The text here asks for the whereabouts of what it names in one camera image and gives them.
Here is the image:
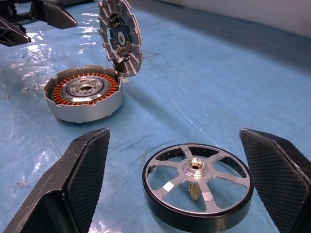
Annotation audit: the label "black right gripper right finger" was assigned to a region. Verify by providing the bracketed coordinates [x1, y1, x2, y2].
[239, 128, 311, 233]

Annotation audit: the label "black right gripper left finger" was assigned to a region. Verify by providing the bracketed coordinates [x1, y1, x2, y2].
[3, 128, 110, 233]

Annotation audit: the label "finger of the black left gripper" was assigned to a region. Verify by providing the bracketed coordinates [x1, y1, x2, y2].
[0, 17, 32, 47]
[30, 0, 78, 30]

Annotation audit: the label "silver stator housing copper windings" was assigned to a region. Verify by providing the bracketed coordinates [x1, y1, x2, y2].
[43, 65, 124, 124]

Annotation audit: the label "black-rimmed silver spoked rotor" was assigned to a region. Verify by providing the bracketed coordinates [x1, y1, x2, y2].
[142, 143, 255, 232]

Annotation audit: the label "grey finned motor part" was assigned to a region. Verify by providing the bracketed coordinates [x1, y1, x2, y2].
[98, 0, 143, 84]

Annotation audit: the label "white backdrop panel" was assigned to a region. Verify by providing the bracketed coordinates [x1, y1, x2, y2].
[155, 0, 311, 39]

